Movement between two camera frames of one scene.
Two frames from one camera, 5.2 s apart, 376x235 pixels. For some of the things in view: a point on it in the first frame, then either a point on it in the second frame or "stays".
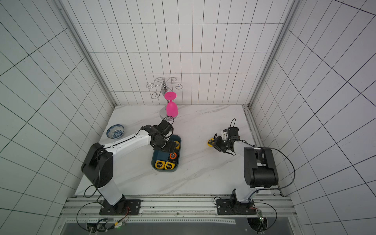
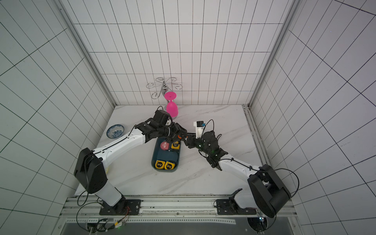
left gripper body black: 164,145 to 170,132
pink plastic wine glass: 172,106 stays
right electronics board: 261,223 stays
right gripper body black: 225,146 to 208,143
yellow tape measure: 159,164 stays
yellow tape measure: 169,166 stays
